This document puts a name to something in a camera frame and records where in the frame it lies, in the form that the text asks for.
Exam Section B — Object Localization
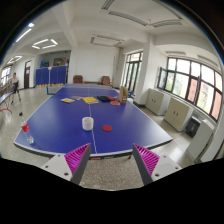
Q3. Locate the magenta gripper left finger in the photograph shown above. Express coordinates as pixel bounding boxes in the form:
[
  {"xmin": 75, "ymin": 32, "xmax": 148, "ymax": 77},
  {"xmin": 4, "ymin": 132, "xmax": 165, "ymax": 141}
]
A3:
[{"xmin": 64, "ymin": 143, "xmax": 91, "ymax": 185}]

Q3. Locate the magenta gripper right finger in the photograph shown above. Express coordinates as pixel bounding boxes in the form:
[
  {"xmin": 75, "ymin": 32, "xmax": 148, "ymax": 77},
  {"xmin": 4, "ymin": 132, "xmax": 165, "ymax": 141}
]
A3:
[{"xmin": 132, "ymin": 144, "xmax": 159, "ymax": 185}]

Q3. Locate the clear plastic water bottle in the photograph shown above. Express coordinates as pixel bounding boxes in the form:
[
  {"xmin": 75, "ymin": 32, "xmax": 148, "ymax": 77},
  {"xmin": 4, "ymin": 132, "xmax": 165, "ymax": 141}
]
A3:
[{"xmin": 19, "ymin": 112, "xmax": 34, "ymax": 144}]

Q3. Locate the white cup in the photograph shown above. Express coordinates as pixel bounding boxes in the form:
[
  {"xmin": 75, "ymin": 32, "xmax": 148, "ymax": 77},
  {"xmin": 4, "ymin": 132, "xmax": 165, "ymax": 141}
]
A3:
[{"xmin": 82, "ymin": 117, "xmax": 94, "ymax": 131}]

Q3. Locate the blue ping pong table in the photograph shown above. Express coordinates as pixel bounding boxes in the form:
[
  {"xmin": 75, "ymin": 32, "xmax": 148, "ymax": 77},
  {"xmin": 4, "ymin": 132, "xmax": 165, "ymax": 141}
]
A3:
[{"xmin": 13, "ymin": 83, "xmax": 174, "ymax": 159}]

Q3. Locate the red round lid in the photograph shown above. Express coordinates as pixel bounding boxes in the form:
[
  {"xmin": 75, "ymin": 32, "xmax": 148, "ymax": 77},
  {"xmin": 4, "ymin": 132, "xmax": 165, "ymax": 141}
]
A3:
[{"xmin": 102, "ymin": 125, "xmax": 112, "ymax": 132}]

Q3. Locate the white cabinet near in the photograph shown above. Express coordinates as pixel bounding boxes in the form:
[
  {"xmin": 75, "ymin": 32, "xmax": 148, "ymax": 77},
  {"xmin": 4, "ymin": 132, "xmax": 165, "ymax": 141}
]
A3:
[{"xmin": 164, "ymin": 98, "xmax": 193, "ymax": 132}]

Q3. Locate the white cabinet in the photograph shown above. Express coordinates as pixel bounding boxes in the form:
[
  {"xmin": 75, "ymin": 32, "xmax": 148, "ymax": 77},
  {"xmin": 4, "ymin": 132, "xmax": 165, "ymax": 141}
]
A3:
[
  {"xmin": 164, "ymin": 98, "xmax": 193, "ymax": 132},
  {"xmin": 146, "ymin": 89, "xmax": 171, "ymax": 116}
]

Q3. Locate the black bin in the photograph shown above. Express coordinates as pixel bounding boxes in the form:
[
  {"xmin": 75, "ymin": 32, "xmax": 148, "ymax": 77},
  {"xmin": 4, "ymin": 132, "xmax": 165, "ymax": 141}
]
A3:
[{"xmin": 186, "ymin": 116, "xmax": 201, "ymax": 137}]

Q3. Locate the white cabinet far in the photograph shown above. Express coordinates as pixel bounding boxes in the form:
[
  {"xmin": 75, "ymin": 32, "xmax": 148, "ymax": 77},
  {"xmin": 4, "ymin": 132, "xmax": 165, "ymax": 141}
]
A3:
[{"xmin": 146, "ymin": 89, "xmax": 171, "ymax": 116}]

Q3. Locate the colourful small booklet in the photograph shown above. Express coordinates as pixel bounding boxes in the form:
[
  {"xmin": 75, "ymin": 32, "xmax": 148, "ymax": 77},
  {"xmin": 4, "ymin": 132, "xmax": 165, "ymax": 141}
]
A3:
[{"xmin": 61, "ymin": 98, "xmax": 75, "ymax": 104}]

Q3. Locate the yellow book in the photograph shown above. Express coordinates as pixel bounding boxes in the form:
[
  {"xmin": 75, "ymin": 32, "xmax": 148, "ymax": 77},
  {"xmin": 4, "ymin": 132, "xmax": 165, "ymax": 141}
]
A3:
[{"xmin": 82, "ymin": 97, "xmax": 99, "ymax": 104}]

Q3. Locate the grey flat sheet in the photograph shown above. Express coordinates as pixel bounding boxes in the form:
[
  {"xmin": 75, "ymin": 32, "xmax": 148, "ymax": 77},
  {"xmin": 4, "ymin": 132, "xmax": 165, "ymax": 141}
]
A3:
[{"xmin": 70, "ymin": 96, "xmax": 82, "ymax": 100}]

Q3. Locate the black pouch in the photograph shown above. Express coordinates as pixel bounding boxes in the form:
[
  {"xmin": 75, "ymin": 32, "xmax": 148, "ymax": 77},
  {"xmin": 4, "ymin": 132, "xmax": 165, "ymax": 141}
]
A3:
[{"xmin": 97, "ymin": 96, "xmax": 111, "ymax": 102}]

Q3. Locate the red ping pong paddle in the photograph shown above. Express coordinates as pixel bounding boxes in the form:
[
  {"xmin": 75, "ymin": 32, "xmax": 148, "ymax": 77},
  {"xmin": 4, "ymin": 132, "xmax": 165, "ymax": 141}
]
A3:
[{"xmin": 110, "ymin": 101, "xmax": 120, "ymax": 106}]

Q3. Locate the brown cardboard box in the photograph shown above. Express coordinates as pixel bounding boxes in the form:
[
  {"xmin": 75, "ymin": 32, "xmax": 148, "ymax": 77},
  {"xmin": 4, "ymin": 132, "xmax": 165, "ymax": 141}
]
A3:
[{"xmin": 118, "ymin": 86, "xmax": 128, "ymax": 104}]

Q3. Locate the brown armchair left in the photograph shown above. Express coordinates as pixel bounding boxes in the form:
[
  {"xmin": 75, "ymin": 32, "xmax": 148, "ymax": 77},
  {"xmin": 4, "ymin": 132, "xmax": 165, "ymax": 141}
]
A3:
[{"xmin": 73, "ymin": 75, "xmax": 83, "ymax": 84}]

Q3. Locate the brown armchair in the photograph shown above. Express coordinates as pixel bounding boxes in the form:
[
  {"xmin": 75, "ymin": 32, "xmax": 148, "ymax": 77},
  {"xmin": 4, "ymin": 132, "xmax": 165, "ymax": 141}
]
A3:
[
  {"xmin": 101, "ymin": 76, "xmax": 112, "ymax": 86},
  {"xmin": 73, "ymin": 75, "xmax": 83, "ymax": 84}
]

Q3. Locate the brown armchair right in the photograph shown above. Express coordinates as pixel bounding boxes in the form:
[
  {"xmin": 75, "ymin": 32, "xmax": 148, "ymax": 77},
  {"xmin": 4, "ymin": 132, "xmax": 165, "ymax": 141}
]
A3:
[{"xmin": 101, "ymin": 76, "xmax": 112, "ymax": 86}]

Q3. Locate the blue partition screen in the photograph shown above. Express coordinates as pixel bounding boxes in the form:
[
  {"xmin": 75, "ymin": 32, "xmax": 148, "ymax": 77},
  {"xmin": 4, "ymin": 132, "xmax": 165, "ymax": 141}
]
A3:
[{"xmin": 35, "ymin": 66, "xmax": 67, "ymax": 85}]

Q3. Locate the person in dark shirt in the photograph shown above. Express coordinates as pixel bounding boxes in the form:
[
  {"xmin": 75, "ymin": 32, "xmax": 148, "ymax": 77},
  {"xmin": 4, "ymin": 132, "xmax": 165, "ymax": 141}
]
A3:
[{"xmin": 11, "ymin": 72, "xmax": 21, "ymax": 104}]

